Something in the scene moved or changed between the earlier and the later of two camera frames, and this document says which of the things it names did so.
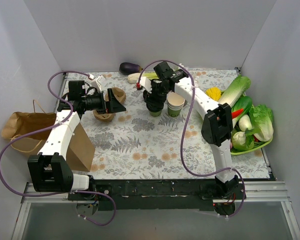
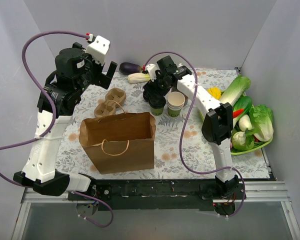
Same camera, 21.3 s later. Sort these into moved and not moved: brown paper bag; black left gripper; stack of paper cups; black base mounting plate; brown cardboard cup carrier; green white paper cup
Moved: brown paper bag; black left gripper
Not moved: black base mounting plate; green white paper cup; brown cardboard cup carrier; stack of paper cups
